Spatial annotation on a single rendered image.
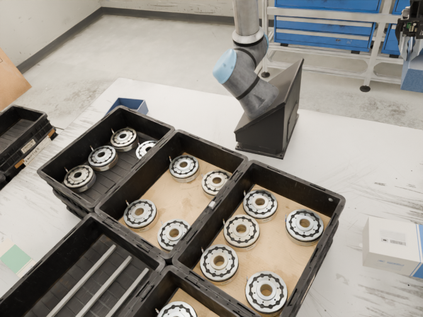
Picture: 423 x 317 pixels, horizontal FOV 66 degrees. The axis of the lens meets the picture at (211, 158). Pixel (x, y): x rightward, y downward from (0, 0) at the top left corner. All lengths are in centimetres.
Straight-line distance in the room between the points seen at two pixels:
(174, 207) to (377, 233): 61
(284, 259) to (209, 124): 77
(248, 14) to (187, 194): 64
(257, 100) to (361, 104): 167
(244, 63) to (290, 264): 68
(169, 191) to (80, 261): 34
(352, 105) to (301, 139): 138
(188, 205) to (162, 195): 10
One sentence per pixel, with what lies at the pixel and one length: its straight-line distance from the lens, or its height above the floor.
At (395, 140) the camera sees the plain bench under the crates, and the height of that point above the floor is 70.
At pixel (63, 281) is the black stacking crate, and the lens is 106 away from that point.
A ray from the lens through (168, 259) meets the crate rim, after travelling 86.
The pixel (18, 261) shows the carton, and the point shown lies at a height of 76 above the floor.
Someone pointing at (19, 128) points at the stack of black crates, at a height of 49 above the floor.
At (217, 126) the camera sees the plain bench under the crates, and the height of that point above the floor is 70.
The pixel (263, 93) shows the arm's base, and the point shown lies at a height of 97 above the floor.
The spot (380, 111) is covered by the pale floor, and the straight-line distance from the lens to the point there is 274.
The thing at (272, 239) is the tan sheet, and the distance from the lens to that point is 96.
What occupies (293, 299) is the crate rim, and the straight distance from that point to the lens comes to 79.
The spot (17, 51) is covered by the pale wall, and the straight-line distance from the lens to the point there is 410.
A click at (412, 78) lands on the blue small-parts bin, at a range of 107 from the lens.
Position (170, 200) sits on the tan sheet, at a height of 83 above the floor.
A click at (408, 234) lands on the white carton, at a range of 110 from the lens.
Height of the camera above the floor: 168
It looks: 47 degrees down
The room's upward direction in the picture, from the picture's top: 10 degrees counter-clockwise
